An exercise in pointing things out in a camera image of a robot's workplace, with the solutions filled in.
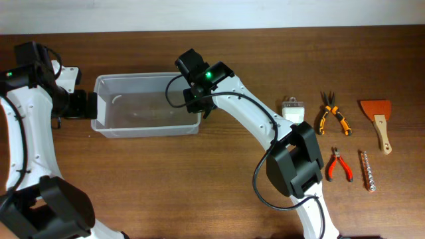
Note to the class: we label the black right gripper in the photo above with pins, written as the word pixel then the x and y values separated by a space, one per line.
pixel 199 107

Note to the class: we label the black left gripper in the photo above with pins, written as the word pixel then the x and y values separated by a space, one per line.
pixel 90 105

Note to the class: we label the clear plastic storage box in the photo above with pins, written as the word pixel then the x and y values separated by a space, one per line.
pixel 135 105

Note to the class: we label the orange black long-nose pliers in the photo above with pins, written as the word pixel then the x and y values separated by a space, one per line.
pixel 331 108

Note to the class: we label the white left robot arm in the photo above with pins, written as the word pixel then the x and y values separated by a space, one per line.
pixel 39 203

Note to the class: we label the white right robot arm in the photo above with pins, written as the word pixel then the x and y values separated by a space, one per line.
pixel 292 158

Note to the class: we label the orange scraper wooden handle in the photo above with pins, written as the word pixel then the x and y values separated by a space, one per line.
pixel 378 111

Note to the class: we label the metal socket bit rail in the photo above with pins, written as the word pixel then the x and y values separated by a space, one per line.
pixel 367 172

